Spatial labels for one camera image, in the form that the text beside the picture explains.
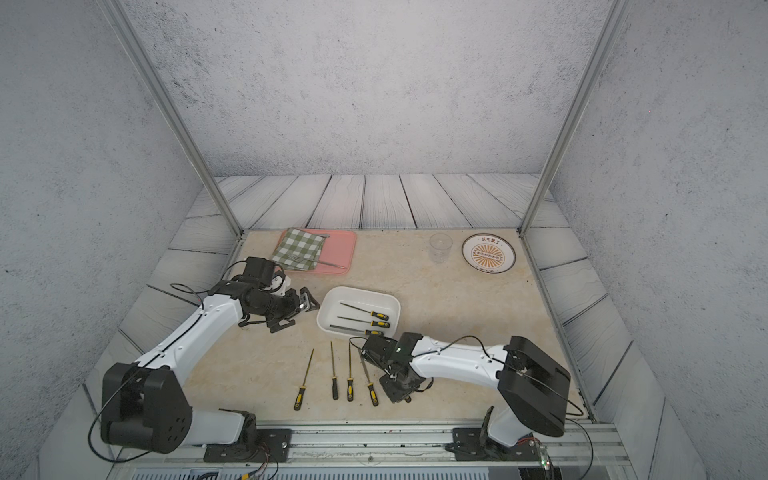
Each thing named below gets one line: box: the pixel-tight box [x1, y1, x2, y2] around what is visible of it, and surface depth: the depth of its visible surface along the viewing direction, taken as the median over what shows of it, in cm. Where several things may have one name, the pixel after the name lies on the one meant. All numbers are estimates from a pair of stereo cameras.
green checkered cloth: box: [272, 227, 330, 271], surface depth 117 cm
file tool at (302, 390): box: [294, 348, 315, 411], surface depth 82 cm
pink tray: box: [279, 229, 357, 275], surface depth 116 cm
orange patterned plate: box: [461, 232, 517, 274], surface depth 116 cm
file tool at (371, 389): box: [360, 352, 379, 407], surface depth 82 cm
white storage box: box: [316, 286, 401, 338], surface depth 98 cm
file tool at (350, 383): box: [347, 342, 354, 402], surface depth 82 cm
